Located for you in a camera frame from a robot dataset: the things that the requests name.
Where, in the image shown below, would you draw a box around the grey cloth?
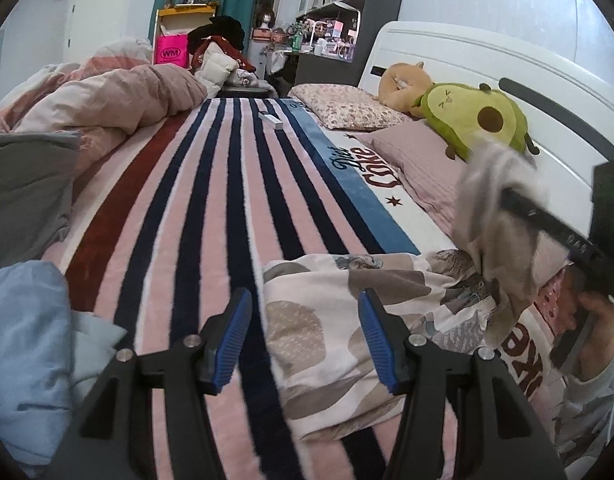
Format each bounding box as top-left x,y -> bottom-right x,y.
0,131 -> 83,276

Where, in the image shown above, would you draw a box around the pink dotted bed sheet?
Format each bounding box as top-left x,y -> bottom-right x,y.
534,270 -> 572,341

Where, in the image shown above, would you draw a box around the person's right hand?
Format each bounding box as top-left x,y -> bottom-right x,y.
576,291 -> 614,377

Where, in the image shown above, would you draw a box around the bear print pants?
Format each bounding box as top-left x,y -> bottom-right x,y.
262,142 -> 572,441

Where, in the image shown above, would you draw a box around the pink bag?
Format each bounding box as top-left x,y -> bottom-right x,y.
153,34 -> 190,67

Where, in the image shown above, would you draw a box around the dark grey bookshelf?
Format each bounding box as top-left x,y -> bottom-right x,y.
294,0 -> 410,86

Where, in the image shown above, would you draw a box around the striped blanket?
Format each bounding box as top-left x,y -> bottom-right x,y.
40,97 -> 558,480

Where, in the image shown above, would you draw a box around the orange plush toy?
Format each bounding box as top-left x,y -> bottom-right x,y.
378,61 -> 433,111

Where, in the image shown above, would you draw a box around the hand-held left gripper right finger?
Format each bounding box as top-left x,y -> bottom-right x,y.
358,288 -> 568,480

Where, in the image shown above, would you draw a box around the white door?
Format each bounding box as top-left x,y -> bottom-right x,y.
62,0 -> 138,68

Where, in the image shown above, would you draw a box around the floral pillow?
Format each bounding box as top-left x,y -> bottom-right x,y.
287,83 -> 413,131

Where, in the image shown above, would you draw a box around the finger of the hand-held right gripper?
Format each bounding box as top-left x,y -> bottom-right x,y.
499,187 -> 598,261

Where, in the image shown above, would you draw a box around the dark grey desk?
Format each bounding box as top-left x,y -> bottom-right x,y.
294,52 -> 363,86

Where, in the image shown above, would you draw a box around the pink white duvet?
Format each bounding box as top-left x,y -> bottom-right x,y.
0,37 -> 208,141

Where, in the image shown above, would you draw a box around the dark round stool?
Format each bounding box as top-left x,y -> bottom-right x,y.
219,85 -> 280,100

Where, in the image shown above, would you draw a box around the avocado plush toy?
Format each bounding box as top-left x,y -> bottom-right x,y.
409,82 -> 540,161

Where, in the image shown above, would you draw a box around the pink ribbed pillow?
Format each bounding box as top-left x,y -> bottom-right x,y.
357,120 -> 480,241

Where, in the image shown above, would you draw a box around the white puffer jacket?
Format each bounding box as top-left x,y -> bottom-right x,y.
194,42 -> 240,98

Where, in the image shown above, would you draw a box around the wig on mannequin head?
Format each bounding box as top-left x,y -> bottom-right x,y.
254,4 -> 277,31

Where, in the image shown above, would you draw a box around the dark clothes pile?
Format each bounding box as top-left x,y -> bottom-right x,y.
187,16 -> 258,73

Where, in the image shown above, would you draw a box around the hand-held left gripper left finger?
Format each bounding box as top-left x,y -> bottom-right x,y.
42,287 -> 253,480

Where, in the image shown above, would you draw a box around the white headboard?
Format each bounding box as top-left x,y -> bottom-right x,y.
358,21 -> 614,196

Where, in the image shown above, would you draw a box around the light blue cloth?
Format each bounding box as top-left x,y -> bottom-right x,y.
0,260 -> 128,468

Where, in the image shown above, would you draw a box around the yellow shelf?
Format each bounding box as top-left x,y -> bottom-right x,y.
154,4 -> 219,68

